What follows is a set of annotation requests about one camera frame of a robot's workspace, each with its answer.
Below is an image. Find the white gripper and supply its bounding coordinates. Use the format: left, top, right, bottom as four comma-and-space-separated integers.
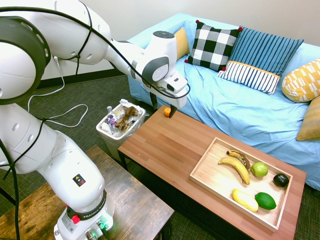
142, 74, 189, 119

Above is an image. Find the light wooden tray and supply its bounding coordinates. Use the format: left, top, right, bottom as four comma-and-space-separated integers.
189, 136, 294, 232

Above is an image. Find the crumpled white paper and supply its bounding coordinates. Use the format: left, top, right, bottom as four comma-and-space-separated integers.
118, 98, 138, 111

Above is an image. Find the crumpled brown paper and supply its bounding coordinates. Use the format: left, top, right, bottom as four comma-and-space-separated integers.
115, 105, 141, 132

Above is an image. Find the reddish wooden coffee table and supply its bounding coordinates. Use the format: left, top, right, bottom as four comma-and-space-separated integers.
117, 107, 307, 240

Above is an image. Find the clear plastic water bottle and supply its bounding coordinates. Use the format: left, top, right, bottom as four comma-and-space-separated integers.
105, 105, 118, 134

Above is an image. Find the white plastic trash bin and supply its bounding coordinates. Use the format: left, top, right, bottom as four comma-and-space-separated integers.
95, 98, 147, 165

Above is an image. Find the plain mustard pillow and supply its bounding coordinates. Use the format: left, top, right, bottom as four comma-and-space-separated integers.
173, 26, 192, 60

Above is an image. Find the light blue sofa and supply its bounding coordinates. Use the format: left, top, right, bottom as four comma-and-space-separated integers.
127, 12, 320, 192

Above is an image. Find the black white checkered pillow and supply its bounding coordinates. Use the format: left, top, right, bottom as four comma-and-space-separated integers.
184, 19, 244, 72

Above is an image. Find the white navy striped pillow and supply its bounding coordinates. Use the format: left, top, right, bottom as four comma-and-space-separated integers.
216, 60, 282, 97

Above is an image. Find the brown spotted banana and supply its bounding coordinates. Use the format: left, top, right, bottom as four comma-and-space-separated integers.
226, 149, 252, 174

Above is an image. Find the yellow banana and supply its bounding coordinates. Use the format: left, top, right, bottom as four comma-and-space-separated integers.
218, 156, 251, 186

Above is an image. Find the rustic dark wood table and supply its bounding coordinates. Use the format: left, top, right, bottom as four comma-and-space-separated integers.
0, 144, 175, 240

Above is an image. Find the green apple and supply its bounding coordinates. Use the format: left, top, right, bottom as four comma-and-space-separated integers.
250, 161, 269, 179

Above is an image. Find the blue striped pillow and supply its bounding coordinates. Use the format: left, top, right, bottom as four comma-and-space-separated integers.
228, 26, 305, 77

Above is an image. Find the yellow lemon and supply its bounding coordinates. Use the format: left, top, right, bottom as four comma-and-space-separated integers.
231, 188, 260, 213

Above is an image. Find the dark avocado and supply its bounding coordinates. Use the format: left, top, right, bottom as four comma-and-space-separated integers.
272, 172, 290, 189

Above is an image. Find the green lime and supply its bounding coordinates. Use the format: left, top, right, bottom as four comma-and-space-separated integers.
254, 191, 278, 211

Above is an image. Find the yellow patterned bolster pillow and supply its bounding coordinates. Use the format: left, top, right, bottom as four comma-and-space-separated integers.
281, 58, 320, 104

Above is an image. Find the mustard striped pillow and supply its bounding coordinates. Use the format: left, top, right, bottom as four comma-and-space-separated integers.
295, 96, 320, 142

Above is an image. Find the white cable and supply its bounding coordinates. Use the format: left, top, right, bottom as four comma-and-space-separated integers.
26, 55, 89, 129

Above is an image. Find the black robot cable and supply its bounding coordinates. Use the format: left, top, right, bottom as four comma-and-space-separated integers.
0, 6, 191, 240

